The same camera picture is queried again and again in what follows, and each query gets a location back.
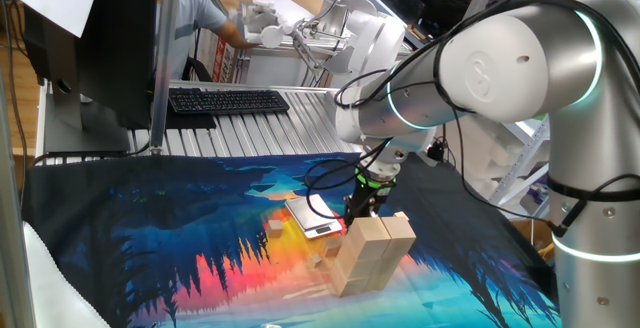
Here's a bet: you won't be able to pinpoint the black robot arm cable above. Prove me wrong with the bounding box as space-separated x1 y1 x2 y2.
303 0 640 239

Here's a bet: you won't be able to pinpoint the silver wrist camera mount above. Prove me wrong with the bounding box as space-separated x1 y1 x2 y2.
399 135 447 168

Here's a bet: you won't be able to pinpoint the black keyboard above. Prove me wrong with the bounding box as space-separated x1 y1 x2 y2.
167 86 292 116

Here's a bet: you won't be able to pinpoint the black swivel chair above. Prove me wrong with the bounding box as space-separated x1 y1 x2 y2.
180 56 214 83

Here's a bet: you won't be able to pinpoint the green flange ring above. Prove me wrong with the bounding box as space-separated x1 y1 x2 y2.
354 166 398 191

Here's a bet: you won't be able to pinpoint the forest sunset print cloth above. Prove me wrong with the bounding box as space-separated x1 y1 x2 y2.
20 142 561 328

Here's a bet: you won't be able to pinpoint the silver digital kitchen scale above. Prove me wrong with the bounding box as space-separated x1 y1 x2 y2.
283 193 344 240

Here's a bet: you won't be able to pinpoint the brown wooden desk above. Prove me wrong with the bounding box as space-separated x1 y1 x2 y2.
213 0 325 19

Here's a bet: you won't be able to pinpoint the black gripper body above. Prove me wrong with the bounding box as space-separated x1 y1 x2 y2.
352 186 393 211

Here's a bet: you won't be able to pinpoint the white foam packing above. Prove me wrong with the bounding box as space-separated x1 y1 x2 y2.
442 117 521 199

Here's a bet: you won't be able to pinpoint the brown cardboard box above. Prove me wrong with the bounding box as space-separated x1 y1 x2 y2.
510 217 555 264

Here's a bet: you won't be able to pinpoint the black desk mat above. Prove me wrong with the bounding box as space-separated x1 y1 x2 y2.
163 100 218 131

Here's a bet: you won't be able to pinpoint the bare person forearm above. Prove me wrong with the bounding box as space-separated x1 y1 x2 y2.
212 17 261 52

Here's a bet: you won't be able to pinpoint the red white printed box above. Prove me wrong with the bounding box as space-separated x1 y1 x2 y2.
208 42 239 85

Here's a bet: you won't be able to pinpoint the black computer monitor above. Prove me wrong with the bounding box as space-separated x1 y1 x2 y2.
22 0 160 155

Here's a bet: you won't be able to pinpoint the person in blue shirt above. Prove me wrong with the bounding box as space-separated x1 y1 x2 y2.
157 0 229 82

